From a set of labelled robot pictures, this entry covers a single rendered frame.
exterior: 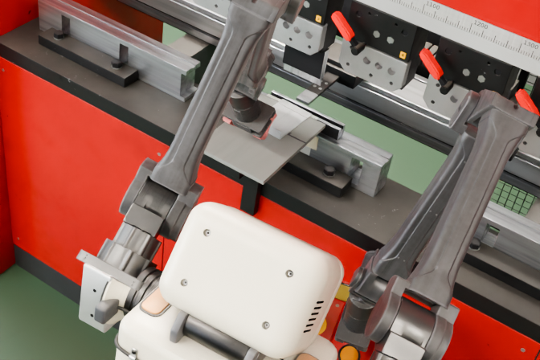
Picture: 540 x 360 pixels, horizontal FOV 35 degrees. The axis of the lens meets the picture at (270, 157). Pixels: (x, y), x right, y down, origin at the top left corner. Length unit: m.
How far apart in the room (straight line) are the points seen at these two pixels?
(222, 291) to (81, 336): 1.67
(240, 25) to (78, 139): 1.20
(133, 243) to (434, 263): 0.44
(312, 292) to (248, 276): 0.08
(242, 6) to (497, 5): 0.59
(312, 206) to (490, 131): 0.72
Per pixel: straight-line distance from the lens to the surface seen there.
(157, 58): 2.18
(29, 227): 2.78
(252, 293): 1.11
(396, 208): 1.99
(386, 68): 1.79
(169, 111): 2.16
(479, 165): 1.29
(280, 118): 1.96
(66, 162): 2.45
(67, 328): 2.79
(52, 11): 2.39
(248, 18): 1.22
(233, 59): 1.23
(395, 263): 1.52
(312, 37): 1.85
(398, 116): 2.17
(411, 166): 3.55
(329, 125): 1.97
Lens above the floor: 2.17
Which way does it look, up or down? 39 degrees down
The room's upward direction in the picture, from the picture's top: 9 degrees clockwise
